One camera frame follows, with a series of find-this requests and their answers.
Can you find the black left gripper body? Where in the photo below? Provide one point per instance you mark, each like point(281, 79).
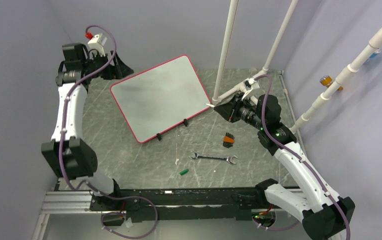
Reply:
point(112, 72)

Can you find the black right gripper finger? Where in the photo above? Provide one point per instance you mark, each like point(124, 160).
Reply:
point(227, 105)
point(225, 112)

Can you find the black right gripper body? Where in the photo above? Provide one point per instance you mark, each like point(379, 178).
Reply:
point(239, 104)

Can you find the green marker cap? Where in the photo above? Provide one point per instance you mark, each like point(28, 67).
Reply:
point(183, 172)

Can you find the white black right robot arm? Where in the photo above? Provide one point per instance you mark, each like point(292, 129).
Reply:
point(323, 213)

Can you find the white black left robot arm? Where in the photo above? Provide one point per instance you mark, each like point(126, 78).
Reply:
point(67, 154)

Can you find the pink framed whiteboard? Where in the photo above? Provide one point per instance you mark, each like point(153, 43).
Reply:
point(158, 99)

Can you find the black orange hex key set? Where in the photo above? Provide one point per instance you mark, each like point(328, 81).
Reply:
point(228, 140)

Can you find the silver open-end wrench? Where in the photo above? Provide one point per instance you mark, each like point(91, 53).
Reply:
point(229, 159)

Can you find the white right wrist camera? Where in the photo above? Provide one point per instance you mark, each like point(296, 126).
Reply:
point(250, 85)

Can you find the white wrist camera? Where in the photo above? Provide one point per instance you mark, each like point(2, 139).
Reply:
point(96, 42)
point(250, 85)

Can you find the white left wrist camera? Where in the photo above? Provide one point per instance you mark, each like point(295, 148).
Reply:
point(96, 42)

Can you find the orange wall fitting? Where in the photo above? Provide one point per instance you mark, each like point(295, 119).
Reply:
point(326, 81)

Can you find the white PVC pipe frame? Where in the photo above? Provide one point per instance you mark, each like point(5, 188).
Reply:
point(261, 34)

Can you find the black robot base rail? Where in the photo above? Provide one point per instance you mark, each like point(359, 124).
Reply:
point(237, 203)

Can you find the blue wall fitting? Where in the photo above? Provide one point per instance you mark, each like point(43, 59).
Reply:
point(375, 53)

